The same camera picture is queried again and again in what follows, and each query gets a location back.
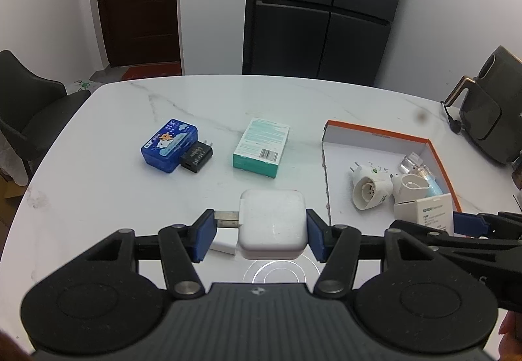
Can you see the white square charger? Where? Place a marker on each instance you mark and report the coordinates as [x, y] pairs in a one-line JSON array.
[[272, 222]]

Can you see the dark air fryer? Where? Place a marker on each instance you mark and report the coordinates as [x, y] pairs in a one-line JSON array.
[[493, 112]]

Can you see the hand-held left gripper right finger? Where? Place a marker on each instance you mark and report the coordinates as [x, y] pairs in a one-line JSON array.
[[317, 236]]

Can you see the dark grey chair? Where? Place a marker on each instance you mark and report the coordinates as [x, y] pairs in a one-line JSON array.
[[32, 108]]

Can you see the red doormat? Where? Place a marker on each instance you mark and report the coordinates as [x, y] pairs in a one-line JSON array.
[[151, 71]]

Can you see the white round plug adapter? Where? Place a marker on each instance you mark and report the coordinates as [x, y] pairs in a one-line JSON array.
[[371, 189]]

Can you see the dark brown door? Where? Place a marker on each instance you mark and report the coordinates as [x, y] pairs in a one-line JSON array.
[[138, 6]]

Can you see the teal and white carton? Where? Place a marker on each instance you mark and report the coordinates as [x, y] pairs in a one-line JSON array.
[[263, 144]]

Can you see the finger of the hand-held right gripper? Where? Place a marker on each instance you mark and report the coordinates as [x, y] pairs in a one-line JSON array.
[[420, 229], [467, 224]]

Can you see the white plastic bag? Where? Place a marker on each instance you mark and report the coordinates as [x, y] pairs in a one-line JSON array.
[[83, 85]]

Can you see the small white carton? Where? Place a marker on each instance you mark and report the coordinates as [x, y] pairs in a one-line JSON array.
[[424, 214]]

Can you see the orange and white box lid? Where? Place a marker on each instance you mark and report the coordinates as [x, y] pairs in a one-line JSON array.
[[367, 144]]

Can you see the clear plastic bulb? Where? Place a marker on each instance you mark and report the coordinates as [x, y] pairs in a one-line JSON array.
[[414, 165]]

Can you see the blue printed tin box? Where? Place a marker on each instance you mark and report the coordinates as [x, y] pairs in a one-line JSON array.
[[167, 144]]

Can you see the person's right hand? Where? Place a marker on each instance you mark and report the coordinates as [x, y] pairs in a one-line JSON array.
[[513, 338]]

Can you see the light blue small object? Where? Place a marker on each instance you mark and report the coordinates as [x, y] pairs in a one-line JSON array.
[[433, 187]]

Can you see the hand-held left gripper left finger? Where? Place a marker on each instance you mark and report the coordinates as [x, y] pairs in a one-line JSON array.
[[204, 236]]

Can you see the black wall charger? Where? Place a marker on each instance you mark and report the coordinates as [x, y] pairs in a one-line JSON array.
[[196, 157]]

